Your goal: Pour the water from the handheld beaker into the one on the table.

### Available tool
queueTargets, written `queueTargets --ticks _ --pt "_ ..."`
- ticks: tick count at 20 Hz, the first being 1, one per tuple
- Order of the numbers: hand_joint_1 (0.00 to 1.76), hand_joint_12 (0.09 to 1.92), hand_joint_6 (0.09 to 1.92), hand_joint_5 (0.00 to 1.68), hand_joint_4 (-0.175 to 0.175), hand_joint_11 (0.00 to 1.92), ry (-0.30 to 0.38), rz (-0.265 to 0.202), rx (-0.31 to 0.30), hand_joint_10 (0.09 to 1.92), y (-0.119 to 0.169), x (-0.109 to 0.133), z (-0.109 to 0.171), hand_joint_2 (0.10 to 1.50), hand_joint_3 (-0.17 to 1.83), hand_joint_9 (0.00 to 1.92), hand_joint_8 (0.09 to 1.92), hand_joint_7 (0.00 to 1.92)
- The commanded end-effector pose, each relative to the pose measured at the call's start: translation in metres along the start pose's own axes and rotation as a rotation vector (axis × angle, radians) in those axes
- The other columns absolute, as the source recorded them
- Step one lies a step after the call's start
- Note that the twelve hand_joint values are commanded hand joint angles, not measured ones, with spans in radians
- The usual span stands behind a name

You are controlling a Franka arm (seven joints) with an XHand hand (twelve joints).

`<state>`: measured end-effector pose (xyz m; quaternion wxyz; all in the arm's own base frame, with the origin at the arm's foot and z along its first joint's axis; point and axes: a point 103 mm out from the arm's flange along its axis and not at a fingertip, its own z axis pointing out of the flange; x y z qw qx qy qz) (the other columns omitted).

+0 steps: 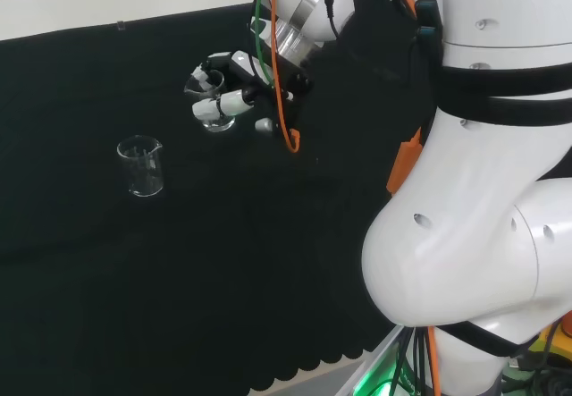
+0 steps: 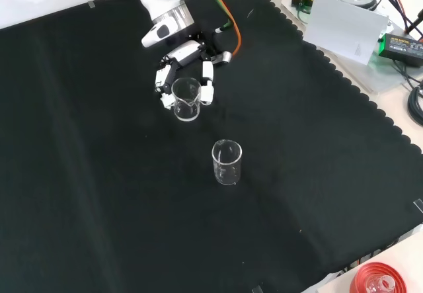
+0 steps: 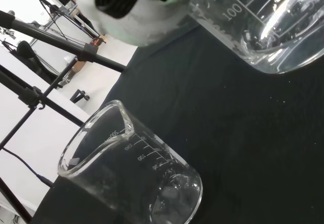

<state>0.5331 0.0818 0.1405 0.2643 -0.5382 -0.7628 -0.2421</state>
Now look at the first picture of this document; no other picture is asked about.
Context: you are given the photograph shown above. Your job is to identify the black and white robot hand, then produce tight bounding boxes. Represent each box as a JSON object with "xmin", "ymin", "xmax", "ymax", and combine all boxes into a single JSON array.
[{"xmin": 190, "ymin": 49, "xmax": 315, "ymax": 140}]

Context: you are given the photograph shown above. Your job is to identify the small clear glass beaker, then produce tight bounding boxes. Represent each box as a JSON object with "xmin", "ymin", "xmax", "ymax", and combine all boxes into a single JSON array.
[{"xmin": 183, "ymin": 69, "xmax": 237, "ymax": 133}]

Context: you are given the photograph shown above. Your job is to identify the large clear glass beaker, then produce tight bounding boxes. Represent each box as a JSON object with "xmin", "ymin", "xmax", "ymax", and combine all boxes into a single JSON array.
[{"xmin": 116, "ymin": 135, "xmax": 165, "ymax": 198}]

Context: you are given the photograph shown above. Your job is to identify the black bench cloth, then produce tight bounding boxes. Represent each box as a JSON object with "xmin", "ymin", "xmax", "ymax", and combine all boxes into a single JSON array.
[{"xmin": 0, "ymin": 0, "xmax": 443, "ymax": 392}]

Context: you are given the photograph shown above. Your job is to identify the yellow stop button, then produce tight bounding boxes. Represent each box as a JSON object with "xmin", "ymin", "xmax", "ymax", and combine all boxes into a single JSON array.
[{"xmin": 526, "ymin": 310, "xmax": 572, "ymax": 370}]

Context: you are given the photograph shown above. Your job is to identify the orange wrist cable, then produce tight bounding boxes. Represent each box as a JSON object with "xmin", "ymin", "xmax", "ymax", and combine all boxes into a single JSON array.
[{"xmin": 266, "ymin": 0, "xmax": 300, "ymax": 154}]

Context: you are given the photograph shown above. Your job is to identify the green wrist cable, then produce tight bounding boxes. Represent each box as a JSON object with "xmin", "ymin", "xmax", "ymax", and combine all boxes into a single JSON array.
[{"xmin": 251, "ymin": 0, "xmax": 274, "ymax": 89}]

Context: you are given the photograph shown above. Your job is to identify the orange arm cable with box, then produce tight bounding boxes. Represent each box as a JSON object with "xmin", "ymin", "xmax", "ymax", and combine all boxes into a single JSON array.
[{"xmin": 385, "ymin": 0, "xmax": 444, "ymax": 396}]

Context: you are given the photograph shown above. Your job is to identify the metal base plate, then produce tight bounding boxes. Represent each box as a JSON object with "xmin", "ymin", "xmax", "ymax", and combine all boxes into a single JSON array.
[{"xmin": 343, "ymin": 324, "xmax": 443, "ymax": 396}]

